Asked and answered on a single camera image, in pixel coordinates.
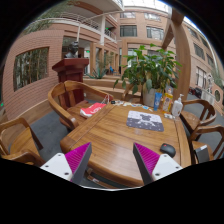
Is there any white pump sanitizer bottle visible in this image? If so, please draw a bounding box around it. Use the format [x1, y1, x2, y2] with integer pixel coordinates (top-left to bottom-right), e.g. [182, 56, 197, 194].
[172, 95, 183, 117]

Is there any wooden table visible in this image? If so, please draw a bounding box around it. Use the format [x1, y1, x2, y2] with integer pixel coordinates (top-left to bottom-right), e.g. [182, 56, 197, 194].
[60, 104, 191, 187]

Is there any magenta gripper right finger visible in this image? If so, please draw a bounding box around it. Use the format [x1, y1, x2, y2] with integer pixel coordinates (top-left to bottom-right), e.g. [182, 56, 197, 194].
[133, 143, 182, 185]

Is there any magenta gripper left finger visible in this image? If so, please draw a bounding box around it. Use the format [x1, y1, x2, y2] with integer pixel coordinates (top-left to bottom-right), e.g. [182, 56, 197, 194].
[41, 143, 92, 185]

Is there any green potted plant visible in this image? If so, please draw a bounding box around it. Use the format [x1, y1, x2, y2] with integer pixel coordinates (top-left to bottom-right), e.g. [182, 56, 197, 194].
[121, 44, 181, 107]

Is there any blue tube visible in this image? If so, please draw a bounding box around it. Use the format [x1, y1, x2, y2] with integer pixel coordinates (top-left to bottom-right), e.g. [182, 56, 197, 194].
[154, 92, 162, 111]

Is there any wooden armchair far left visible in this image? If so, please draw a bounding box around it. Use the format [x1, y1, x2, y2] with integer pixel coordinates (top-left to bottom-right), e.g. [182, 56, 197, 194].
[48, 81, 114, 130]

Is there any orange yellow bottle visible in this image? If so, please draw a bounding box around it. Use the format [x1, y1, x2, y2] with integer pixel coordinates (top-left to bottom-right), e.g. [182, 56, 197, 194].
[162, 93, 173, 112]

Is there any wooden armchair far right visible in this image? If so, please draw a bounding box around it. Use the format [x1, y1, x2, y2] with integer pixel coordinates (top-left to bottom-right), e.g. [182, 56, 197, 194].
[180, 99, 216, 134]

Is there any dark bust statue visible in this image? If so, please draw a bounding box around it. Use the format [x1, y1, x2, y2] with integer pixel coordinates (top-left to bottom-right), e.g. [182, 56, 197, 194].
[65, 41, 78, 58]

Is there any dark red wooden pedestal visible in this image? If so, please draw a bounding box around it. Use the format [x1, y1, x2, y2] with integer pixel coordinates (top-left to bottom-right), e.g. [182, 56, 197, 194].
[52, 58, 89, 110]

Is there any red and white bag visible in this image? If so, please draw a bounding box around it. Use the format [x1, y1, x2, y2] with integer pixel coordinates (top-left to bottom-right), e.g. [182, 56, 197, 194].
[80, 103, 104, 118]

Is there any wooden armchair near right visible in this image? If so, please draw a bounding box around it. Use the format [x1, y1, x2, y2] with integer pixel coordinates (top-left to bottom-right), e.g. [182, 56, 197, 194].
[188, 124, 224, 165]

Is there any black computer mouse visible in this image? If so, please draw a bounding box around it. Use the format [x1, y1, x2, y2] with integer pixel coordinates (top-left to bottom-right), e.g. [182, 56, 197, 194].
[160, 143, 176, 158]

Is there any wooden support post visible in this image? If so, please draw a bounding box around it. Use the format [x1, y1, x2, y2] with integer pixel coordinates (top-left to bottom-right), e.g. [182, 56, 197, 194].
[162, 7, 191, 100]

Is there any grey patterned mouse pad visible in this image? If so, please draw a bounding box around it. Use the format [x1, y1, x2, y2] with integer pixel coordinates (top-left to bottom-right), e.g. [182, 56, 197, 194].
[126, 111, 164, 132]

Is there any wooden armchair near left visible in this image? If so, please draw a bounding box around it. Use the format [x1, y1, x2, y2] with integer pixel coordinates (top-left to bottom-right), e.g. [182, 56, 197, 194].
[0, 117, 45, 167]

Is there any wooden armchair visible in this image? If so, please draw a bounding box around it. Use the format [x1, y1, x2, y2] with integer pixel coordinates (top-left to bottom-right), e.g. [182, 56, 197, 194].
[0, 117, 45, 167]
[180, 99, 216, 134]
[48, 81, 114, 130]
[188, 124, 224, 165]

